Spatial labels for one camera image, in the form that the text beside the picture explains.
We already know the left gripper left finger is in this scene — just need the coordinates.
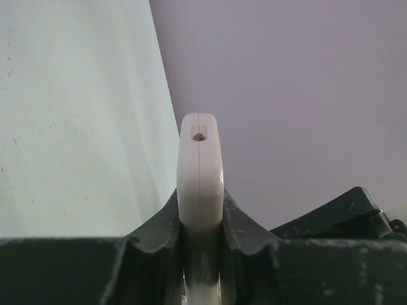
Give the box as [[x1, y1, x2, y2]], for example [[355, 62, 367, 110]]
[[120, 192, 183, 304]]

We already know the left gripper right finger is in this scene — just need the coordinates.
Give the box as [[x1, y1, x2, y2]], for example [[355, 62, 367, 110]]
[[220, 191, 280, 304]]

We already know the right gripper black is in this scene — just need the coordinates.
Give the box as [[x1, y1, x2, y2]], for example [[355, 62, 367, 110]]
[[270, 187, 406, 240]]

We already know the white remote control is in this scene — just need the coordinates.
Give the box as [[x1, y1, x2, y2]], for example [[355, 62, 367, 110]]
[[177, 113, 224, 304]]

